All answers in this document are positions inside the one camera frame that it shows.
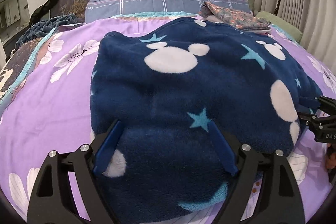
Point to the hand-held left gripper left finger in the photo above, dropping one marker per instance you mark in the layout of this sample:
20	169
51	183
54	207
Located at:
107	150

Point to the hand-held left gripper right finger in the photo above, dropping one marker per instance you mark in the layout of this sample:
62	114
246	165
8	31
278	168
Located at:
223	150

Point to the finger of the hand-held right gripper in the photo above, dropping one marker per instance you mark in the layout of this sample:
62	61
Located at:
308	103
312	119

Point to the navy fleece pajama top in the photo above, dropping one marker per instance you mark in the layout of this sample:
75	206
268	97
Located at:
183	98

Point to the person's right hand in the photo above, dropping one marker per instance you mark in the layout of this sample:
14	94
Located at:
328	158

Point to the purple floral bed sheet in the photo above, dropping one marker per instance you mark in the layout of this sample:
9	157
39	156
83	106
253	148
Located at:
52	113

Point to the green pillow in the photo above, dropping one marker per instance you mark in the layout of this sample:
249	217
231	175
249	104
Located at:
281	23

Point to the folded floral cloth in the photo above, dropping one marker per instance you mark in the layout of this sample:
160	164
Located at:
233	15

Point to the dark floral quilt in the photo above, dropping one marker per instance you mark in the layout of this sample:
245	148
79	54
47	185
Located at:
18	66

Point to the crumpled dark blue blanket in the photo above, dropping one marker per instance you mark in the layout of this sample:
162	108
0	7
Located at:
44	28

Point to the dark floral pillow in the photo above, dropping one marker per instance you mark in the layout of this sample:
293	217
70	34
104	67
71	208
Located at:
74	1

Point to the black garment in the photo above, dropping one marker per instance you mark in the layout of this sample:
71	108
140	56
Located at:
46	7

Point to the wall mirror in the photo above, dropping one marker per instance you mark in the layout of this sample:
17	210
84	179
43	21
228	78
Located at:
10	12

